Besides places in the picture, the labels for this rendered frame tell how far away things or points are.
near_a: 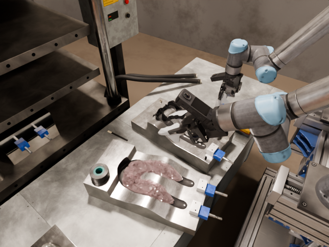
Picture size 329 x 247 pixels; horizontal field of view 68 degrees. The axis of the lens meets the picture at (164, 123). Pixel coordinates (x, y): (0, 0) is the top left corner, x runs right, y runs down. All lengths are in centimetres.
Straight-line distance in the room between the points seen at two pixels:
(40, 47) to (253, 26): 264
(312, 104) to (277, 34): 265
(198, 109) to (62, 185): 82
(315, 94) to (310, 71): 276
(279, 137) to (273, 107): 10
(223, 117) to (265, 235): 128
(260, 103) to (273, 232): 134
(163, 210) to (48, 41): 90
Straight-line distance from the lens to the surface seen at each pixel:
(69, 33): 132
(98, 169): 110
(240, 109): 62
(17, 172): 143
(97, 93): 171
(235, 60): 118
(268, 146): 67
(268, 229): 185
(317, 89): 72
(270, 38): 338
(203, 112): 67
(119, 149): 118
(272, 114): 60
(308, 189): 103
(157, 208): 104
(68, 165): 133
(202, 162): 117
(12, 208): 131
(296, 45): 106
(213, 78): 130
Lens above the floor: 182
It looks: 46 degrees down
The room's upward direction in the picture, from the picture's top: straight up
